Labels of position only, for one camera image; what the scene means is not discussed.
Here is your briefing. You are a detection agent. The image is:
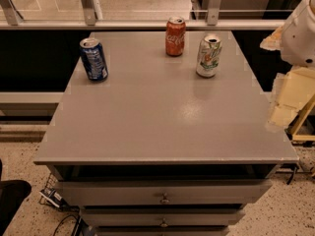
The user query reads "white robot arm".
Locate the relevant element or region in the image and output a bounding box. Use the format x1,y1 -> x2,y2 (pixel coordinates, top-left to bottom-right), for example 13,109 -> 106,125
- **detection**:
260,0 -> 315,129

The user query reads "black chair seat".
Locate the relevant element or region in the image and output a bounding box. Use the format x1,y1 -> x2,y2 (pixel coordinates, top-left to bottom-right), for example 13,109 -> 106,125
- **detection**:
0,180 -> 32,236

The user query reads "white green 7up can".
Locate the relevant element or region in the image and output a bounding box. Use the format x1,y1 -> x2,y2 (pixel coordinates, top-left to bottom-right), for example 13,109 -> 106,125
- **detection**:
196,33 -> 222,78

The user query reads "blue Pepsi can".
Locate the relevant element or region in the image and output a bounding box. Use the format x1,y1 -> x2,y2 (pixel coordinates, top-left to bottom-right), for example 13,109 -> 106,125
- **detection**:
80,37 -> 108,82

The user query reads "grey drawer cabinet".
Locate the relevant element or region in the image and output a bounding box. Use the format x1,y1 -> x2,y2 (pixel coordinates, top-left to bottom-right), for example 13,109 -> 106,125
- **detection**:
35,31 -> 298,236

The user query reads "red Coke can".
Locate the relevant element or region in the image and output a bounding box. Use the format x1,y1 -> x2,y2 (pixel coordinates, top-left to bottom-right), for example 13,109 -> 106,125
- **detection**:
165,17 -> 186,56

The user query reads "metal top drawer knob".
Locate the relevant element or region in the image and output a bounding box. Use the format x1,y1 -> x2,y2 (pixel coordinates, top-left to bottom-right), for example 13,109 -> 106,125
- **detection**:
159,193 -> 169,205

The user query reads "middle grey drawer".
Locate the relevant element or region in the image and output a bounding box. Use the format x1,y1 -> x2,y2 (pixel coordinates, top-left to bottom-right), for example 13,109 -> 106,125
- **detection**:
81,208 -> 244,226

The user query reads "yellow metal frame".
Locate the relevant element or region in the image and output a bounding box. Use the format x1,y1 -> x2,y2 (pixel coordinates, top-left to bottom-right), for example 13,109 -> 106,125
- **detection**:
289,94 -> 315,142

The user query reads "grey drawer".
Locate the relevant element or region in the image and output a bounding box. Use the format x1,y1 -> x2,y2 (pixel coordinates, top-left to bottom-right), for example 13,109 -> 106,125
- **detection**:
55,180 -> 272,207
81,208 -> 244,226

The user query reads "metal window railing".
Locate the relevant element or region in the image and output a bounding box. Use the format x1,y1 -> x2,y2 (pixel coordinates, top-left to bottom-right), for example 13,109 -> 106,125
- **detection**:
0,0 -> 297,30

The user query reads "blue white box on floor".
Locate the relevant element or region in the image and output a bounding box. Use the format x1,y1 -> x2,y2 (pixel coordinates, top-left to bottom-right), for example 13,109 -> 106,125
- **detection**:
39,188 -> 62,207

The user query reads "black floor cable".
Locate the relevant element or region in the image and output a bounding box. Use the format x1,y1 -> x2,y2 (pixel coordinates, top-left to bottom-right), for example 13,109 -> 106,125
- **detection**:
52,213 -> 82,236

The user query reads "metal middle drawer knob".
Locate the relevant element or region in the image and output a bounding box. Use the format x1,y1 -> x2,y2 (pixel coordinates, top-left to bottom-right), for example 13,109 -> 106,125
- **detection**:
159,218 -> 168,228

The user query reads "top grey drawer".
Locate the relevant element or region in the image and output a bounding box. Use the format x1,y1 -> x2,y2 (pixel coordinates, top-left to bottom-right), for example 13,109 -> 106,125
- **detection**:
55,180 -> 272,207

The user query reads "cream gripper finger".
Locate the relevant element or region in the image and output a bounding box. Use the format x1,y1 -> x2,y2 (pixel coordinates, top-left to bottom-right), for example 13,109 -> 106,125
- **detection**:
268,66 -> 315,128
260,27 -> 283,51

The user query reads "metal drawer knob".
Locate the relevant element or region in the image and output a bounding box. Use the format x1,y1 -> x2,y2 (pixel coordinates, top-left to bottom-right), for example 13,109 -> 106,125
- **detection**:
159,218 -> 168,228
159,193 -> 169,205

